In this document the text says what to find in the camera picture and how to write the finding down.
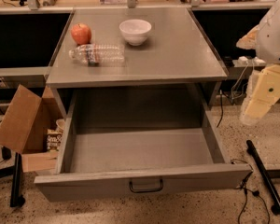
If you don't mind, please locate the black stand leg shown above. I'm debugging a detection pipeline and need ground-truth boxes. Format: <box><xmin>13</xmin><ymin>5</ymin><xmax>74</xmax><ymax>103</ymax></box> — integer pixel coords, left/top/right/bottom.
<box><xmin>10</xmin><ymin>154</ymin><xmax>25</xmax><ymax>207</ymax></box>
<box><xmin>246</xmin><ymin>140</ymin><xmax>280</xmax><ymax>215</ymax></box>

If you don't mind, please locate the black floor cable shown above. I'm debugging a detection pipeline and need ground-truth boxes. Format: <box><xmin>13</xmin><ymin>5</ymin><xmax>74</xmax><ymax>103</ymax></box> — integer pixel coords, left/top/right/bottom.
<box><xmin>230</xmin><ymin>158</ymin><xmax>271</xmax><ymax>224</ymax></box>

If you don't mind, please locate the black stand leg left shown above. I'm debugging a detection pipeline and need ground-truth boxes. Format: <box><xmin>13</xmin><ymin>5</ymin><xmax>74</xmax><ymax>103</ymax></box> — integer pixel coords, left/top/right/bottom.
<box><xmin>10</xmin><ymin>154</ymin><xmax>25</xmax><ymax>207</ymax></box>

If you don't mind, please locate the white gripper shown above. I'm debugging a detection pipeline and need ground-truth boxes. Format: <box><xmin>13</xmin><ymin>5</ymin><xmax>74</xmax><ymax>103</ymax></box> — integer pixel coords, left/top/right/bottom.
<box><xmin>236</xmin><ymin>0</ymin><xmax>280</xmax><ymax>126</ymax></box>

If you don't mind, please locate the clear plastic water bottle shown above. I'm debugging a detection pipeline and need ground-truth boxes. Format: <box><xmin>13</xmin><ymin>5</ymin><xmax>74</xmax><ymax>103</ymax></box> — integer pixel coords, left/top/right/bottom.
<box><xmin>68</xmin><ymin>44</ymin><xmax>125</xmax><ymax>66</ymax></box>

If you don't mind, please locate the open grey top drawer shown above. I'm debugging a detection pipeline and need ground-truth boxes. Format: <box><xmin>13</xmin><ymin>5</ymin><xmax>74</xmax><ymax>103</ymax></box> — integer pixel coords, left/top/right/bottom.
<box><xmin>35</xmin><ymin>84</ymin><xmax>251</xmax><ymax>202</ymax></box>

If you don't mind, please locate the printed snack carton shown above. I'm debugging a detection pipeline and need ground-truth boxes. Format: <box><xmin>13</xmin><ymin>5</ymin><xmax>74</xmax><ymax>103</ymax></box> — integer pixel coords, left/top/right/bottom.
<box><xmin>46</xmin><ymin>129</ymin><xmax>63</xmax><ymax>151</ymax></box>

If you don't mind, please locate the white ceramic bowl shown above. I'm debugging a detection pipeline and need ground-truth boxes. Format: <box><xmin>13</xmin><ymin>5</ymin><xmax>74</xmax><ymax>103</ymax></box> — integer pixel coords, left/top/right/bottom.
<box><xmin>119</xmin><ymin>19</ymin><xmax>152</xmax><ymax>46</ymax></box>

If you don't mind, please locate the brown cardboard box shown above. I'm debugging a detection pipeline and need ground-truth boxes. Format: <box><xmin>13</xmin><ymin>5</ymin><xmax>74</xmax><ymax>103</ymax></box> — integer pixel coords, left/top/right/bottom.
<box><xmin>0</xmin><ymin>85</ymin><xmax>63</xmax><ymax>173</ymax></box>

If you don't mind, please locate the black stand leg right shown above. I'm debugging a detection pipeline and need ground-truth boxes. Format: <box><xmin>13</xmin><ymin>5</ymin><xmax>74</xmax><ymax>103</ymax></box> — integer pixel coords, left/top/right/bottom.
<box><xmin>246</xmin><ymin>140</ymin><xmax>280</xmax><ymax>215</ymax></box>

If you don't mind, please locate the grey metal cabinet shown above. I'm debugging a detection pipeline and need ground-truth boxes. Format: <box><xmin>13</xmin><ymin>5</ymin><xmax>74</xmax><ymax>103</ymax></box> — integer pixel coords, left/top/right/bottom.
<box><xmin>47</xmin><ymin>7</ymin><xmax>228</xmax><ymax>114</ymax></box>

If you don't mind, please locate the white power strip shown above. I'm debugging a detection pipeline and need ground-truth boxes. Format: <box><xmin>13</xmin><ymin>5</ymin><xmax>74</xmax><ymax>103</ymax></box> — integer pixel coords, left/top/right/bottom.
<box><xmin>237</xmin><ymin>56</ymin><xmax>265</xmax><ymax>65</ymax></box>

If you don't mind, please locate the paper cup in box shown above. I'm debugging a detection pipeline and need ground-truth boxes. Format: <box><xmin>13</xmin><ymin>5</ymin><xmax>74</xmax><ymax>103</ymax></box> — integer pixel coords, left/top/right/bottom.
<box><xmin>56</xmin><ymin>119</ymin><xmax>65</xmax><ymax>133</ymax></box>

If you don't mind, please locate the red apple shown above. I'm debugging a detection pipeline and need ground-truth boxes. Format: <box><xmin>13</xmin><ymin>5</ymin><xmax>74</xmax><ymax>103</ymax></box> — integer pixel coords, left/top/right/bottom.
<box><xmin>71</xmin><ymin>23</ymin><xmax>91</xmax><ymax>45</ymax></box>

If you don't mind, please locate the black drawer handle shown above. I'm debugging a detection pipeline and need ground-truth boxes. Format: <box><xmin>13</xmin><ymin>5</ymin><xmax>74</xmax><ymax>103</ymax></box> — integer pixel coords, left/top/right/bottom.
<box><xmin>129</xmin><ymin>179</ymin><xmax>163</xmax><ymax>194</ymax></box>

